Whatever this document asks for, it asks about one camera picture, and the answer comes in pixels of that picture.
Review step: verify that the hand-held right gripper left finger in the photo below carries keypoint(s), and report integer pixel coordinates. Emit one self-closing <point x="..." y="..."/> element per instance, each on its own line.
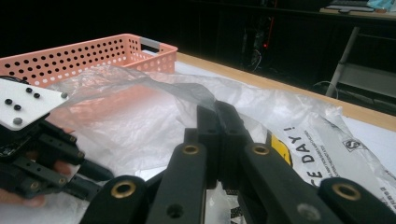
<point x="210" y="137"/>

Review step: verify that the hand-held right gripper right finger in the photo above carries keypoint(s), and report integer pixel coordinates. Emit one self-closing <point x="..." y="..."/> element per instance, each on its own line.
<point x="230" y="137"/>

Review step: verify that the clear printed plastic bag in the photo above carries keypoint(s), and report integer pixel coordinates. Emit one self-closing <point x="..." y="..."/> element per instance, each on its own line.
<point x="130" y="124"/>

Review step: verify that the pink perforated plastic basket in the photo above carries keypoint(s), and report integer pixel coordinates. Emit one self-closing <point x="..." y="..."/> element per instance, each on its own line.
<point x="77" y="56"/>

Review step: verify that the wooden table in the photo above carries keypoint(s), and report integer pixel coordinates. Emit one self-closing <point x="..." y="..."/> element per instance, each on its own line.
<point x="280" y="85"/>

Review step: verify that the white board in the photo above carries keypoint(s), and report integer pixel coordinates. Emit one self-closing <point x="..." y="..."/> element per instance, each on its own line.
<point x="373" y="137"/>

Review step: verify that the light wooden desk top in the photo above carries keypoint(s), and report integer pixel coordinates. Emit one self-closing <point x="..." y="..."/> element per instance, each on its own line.
<point x="358" y="14"/>

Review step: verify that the white metal desk frame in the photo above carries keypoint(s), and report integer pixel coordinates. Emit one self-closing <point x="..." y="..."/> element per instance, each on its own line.
<point x="367" y="77"/>

